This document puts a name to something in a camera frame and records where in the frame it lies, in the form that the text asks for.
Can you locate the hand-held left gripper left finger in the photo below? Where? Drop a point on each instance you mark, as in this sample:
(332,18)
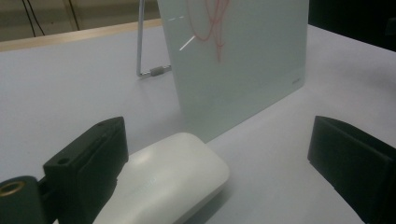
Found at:
(84,168)

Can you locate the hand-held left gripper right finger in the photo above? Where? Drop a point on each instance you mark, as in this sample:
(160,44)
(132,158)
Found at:
(351,165)

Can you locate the white rounded mouse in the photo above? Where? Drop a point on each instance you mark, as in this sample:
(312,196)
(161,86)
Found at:
(174,174)

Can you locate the white table mat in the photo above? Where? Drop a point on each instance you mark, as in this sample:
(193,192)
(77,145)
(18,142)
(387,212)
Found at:
(62,93)

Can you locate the frosted glass whiteboard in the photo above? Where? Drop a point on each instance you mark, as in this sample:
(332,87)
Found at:
(243,77)

